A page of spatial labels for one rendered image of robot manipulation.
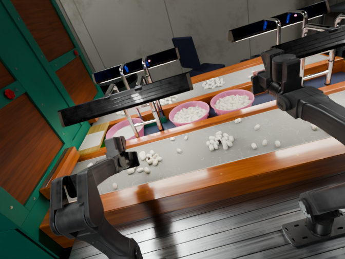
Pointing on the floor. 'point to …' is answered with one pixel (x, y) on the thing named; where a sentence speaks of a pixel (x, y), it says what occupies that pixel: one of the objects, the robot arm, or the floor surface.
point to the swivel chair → (192, 57)
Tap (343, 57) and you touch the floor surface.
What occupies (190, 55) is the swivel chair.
